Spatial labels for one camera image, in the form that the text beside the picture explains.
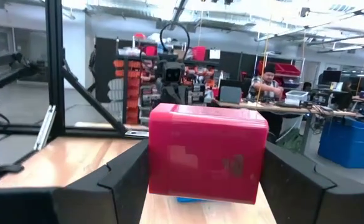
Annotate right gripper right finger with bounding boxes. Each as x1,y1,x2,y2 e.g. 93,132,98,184
260,141,364,224

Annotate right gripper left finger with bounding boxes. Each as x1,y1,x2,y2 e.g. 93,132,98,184
52,139,150,224

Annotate red charger with green port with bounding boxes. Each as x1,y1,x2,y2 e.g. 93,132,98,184
148,103,269,205

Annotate light blue USB charger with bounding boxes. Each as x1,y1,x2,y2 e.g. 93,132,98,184
176,196,208,203

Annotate black shelf with orange bins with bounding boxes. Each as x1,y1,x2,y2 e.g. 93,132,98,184
93,36,223,125

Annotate red bucket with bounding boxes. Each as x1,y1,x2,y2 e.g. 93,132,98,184
191,45,207,62

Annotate grey laptop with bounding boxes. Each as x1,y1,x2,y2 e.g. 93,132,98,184
218,85,243,105

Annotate large blue storage bin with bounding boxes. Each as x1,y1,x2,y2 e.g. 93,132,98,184
317,116,364,169

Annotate wooden work desk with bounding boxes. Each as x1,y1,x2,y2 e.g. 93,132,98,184
212,98,364,119

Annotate person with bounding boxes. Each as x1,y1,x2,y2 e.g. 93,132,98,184
248,63,285,103

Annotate white storage box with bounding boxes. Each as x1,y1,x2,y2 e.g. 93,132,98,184
284,90,309,106

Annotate black table clamp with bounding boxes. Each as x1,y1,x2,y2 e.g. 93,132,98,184
0,164,25,181

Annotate red shelf bins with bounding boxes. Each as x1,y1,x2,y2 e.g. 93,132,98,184
258,60,302,78

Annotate black desk monitor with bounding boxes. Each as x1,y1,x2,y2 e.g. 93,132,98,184
321,70,342,85

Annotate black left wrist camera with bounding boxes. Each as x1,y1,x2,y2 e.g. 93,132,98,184
156,60,186,85

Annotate silver frame bracket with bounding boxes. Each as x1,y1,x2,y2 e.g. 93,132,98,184
124,129,150,138
33,105,57,151

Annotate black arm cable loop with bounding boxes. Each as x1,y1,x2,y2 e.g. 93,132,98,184
159,22,191,62

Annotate black aluminium rig frame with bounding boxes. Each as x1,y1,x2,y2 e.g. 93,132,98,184
0,0,150,139

